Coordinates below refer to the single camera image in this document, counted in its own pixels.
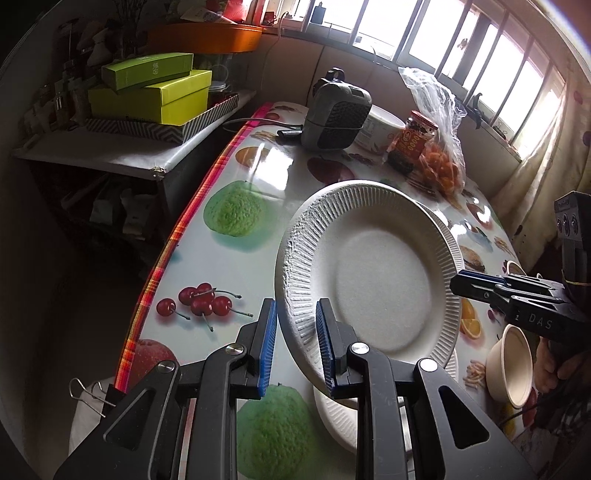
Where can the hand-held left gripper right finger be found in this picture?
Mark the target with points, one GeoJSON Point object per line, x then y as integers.
{"type": "Point", "coordinates": [325, 350]}

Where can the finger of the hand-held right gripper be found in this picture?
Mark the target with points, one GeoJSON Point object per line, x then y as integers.
{"type": "Point", "coordinates": [475, 273]}
{"type": "Point", "coordinates": [475, 287]}

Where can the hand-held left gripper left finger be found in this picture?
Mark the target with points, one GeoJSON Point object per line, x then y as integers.
{"type": "Point", "coordinates": [267, 350]}

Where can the beige paper bowl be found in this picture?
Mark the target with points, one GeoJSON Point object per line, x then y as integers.
{"type": "Point", "coordinates": [505, 369]}

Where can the white paper plate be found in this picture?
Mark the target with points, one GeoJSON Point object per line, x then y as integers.
{"type": "Point", "coordinates": [383, 277]}
{"type": "Point", "coordinates": [337, 420]}

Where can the person's right hand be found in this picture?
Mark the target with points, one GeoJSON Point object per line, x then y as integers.
{"type": "Point", "coordinates": [549, 364]}

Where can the fruit print tablecloth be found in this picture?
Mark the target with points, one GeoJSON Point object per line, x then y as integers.
{"type": "Point", "coordinates": [231, 277]}

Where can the cream dotted curtain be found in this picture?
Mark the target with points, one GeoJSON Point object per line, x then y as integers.
{"type": "Point", "coordinates": [521, 184]}

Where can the plastic bag of oranges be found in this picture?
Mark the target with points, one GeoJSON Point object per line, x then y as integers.
{"type": "Point", "coordinates": [443, 170]}

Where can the red label glass jar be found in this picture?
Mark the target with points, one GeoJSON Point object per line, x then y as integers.
{"type": "Point", "coordinates": [408, 143]}

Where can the white paper cup container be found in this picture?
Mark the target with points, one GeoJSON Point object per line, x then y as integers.
{"type": "Point", "coordinates": [378, 134]}

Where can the metal binder clip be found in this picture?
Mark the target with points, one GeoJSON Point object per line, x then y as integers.
{"type": "Point", "coordinates": [81, 387]}

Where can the grey portable heater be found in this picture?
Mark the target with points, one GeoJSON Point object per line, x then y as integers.
{"type": "Point", "coordinates": [337, 120]}

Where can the black plug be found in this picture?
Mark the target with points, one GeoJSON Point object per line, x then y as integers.
{"type": "Point", "coordinates": [290, 134]}

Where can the zigzag patterned tray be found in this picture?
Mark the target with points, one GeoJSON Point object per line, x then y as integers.
{"type": "Point", "coordinates": [184, 131]}

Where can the barred window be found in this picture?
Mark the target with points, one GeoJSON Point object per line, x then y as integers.
{"type": "Point", "coordinates": [443, 37]}

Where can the white side table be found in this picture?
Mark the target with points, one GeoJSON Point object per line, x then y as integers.
{"type": "Point", "coordinates": [115, 152]}

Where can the lime green box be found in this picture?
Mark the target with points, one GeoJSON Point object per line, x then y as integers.
{"type": "Point", "coordinates": [152, 99]}

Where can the cluster of small bottles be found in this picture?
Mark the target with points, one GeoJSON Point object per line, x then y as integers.
{"type": "Point", "coordinates": [60, 97]}

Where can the red printed packet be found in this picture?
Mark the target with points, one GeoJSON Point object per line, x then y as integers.
{"type": "Point", "coordinates": [235, 9]}

